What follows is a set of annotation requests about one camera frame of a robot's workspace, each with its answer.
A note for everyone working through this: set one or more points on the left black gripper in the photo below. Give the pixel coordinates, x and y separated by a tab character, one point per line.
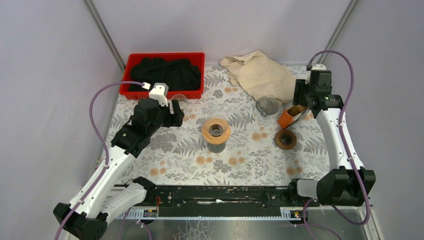
177	113

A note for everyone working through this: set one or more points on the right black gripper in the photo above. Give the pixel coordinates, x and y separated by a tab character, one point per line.
300	85

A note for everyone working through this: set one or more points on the orange coffee filter box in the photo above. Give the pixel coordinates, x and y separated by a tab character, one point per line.
291	115

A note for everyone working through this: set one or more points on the clear glass dripper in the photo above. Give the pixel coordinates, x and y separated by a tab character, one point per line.
216	126

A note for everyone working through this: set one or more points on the light wooden ring holder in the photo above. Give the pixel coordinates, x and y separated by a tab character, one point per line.
214	139

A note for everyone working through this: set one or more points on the glass coffee carafe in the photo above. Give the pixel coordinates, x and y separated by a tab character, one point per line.
216	148

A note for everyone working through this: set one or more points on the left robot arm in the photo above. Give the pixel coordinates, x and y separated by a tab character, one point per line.
89	213

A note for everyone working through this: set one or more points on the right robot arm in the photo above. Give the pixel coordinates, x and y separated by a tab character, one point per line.
347	183

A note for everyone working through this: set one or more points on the grey ribbed glass dripper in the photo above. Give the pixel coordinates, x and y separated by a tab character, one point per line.
266	106

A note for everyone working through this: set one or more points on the small glass beaker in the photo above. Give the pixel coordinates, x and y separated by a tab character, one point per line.
182	101

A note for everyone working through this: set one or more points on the black cloth in bin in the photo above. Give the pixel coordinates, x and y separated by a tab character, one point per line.
178	75

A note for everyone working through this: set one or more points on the beige cloth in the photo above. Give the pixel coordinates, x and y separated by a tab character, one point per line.
260	76

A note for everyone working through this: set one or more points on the red plastic bin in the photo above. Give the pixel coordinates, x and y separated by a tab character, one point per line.
196	59

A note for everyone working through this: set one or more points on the floral patterned table mat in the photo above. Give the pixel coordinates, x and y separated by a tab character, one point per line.
179	155

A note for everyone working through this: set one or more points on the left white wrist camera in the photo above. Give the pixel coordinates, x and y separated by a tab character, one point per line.
158	92

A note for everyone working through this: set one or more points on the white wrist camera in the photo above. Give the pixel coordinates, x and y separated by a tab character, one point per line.
315	67
158	92

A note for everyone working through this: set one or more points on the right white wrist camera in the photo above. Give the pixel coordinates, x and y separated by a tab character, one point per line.
315	67

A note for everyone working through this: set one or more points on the dark wooden ring holder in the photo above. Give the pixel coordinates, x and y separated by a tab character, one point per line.
285	139

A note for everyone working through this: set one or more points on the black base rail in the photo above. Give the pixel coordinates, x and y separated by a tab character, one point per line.
193	201

